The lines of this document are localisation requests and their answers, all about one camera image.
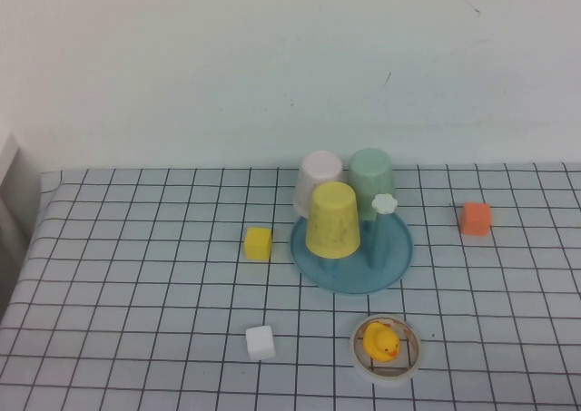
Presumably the green plastic cup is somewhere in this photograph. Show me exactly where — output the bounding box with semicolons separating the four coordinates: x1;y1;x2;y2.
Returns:
347;147;395;224

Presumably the yellow cube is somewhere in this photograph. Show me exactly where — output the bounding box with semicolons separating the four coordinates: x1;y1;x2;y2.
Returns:
243;227;273;262

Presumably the yellow plastic cup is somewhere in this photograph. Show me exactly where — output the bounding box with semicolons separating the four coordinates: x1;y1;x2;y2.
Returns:
304;181;363;259

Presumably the pink plastic cup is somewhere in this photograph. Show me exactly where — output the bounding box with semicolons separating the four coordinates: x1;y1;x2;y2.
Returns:
293;151;345;220

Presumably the orange cube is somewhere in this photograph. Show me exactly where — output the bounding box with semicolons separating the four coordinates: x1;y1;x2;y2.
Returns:
458;201;492;237

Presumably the blue cup stand with pegs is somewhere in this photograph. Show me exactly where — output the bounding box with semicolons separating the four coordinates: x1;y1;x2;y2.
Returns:
289;192;415;297

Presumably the yellow rubber duck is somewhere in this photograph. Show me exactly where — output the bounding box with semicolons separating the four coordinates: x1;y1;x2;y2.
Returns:
361;322;400;363

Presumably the white cube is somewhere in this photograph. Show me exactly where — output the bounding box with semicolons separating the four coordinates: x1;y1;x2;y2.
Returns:
244;324;277;362

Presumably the white tape roll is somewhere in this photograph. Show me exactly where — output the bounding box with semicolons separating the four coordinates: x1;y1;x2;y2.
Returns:
349;314;422;387

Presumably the white grid-pattern tablecloth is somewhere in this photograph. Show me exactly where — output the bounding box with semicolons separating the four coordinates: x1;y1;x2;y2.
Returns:
0;161;581;411

